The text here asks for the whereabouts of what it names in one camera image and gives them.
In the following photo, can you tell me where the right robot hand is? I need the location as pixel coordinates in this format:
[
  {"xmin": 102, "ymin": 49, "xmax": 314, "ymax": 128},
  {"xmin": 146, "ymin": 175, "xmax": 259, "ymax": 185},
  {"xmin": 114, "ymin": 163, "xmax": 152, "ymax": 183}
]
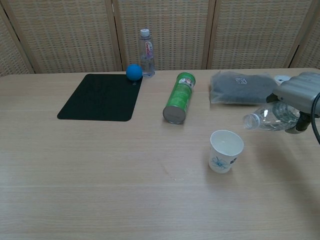
[{"xmin": 266, "ymin": 71, "xmax": 320, "ymax": 135}]

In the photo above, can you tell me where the clear plastic bottle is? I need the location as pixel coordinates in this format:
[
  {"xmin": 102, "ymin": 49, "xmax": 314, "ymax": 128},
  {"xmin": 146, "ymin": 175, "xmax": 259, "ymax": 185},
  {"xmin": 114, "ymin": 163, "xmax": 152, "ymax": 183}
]
[{"xmin": 242, "ymin": 101, "xmax": 301, "ymax": 132}]

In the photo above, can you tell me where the white paper cup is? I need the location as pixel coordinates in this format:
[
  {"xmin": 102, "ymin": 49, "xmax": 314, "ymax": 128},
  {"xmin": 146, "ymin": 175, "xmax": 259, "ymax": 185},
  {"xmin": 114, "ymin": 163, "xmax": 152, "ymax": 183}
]
[{"xmin": 208, "ymin": 129, "xmax": 245, "ymax": 174}]

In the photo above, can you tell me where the pink labelled water bottle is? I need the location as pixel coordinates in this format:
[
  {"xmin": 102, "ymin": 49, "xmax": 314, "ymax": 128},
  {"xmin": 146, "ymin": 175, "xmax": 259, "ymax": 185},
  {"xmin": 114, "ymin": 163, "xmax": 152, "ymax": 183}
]
[{"xmin": 139, "ymin": 28, "xmax": 156, "ymax": 78}]

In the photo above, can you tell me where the plastic bag of dark granules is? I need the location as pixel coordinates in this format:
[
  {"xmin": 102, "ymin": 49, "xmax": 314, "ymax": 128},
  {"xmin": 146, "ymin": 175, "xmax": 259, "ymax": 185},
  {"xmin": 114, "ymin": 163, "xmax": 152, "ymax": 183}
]
[{"xmin": 209, "ymin": 70, "xmax": 276, "ymax": 106}]

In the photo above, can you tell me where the green chip can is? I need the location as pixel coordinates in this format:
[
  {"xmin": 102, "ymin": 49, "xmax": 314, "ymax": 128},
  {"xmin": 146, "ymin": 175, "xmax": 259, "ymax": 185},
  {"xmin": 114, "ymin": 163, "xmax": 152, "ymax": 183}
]
[{"xmin": 162, "ymin": 72, "xmax": 197, "ymax": 125}]

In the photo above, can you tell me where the blue ball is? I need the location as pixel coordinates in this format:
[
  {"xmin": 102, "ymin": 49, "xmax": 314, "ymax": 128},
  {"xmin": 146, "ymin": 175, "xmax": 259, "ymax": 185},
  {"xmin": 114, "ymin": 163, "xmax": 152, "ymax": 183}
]
[{"xmin": 125, "ymin": 64, "xmax": 144, "ymax": 81}]

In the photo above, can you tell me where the black mouse pad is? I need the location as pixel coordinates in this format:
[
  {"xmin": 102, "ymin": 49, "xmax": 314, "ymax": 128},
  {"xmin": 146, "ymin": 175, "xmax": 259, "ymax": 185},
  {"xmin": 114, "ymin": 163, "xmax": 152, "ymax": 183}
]
[{"xmin": 56, "ymin": 73, "xmax": 144, "ymax": 123}]

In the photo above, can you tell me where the woven bamboo folding screen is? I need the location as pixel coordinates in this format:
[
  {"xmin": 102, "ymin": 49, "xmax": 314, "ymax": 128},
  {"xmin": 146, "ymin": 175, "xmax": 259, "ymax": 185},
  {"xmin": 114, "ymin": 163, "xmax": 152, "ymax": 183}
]
[{"xmin": 0, "ymin": 0, "xmax": 320, "ymax": 77}]

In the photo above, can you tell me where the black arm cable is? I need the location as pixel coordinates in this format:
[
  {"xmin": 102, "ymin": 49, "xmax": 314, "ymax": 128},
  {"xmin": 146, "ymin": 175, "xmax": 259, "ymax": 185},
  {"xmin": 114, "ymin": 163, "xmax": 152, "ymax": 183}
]
[{"xmin": 310, "ymin": 91, "xmax": 320, "ymax": 145}]

